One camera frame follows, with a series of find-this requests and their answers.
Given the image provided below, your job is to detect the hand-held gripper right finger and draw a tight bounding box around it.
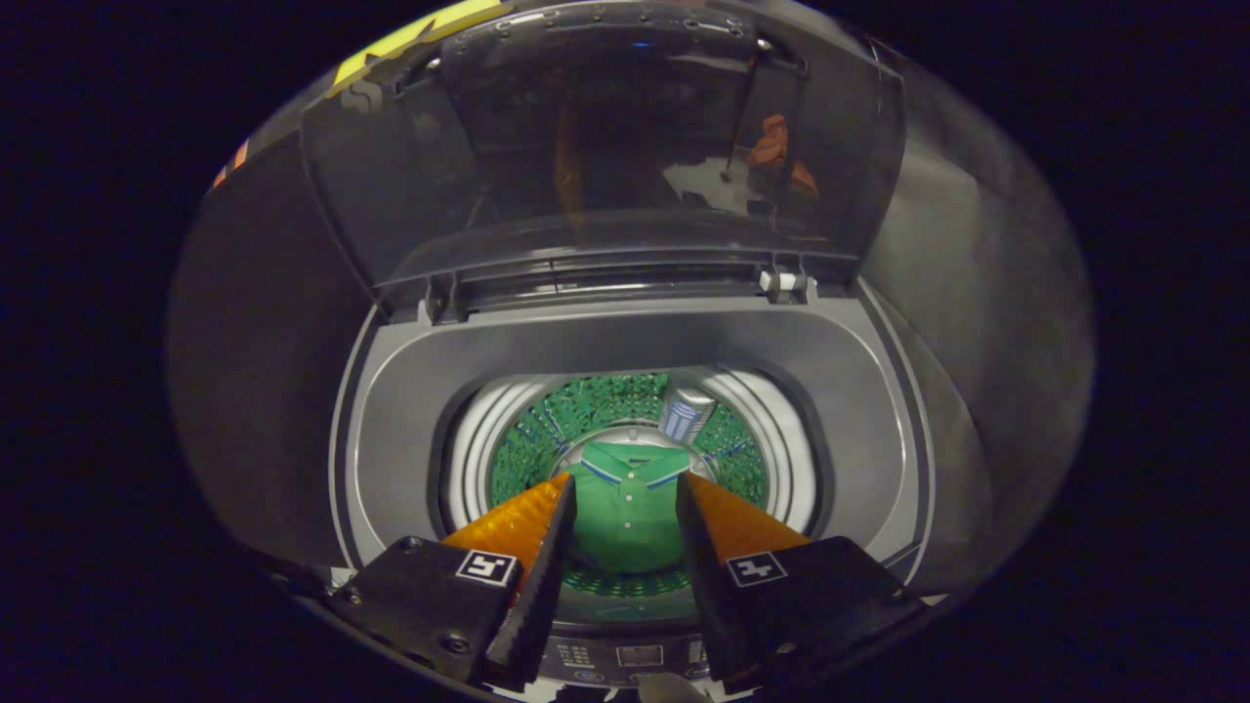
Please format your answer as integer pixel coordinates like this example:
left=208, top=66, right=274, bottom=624
left=674, top=473, right=924, bottom=684

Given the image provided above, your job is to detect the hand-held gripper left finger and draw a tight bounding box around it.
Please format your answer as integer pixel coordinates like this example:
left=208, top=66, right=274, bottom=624
left=327, top=473, right=579, bottom=689

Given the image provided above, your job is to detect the transparent washing machine lid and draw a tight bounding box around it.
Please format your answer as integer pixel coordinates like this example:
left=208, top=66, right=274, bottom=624
left=298, top=0, right=907, bottom=323

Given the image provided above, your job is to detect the green polo shirt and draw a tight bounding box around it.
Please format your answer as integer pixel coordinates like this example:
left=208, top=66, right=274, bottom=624
left=562, top=439, right=696, bottom=575

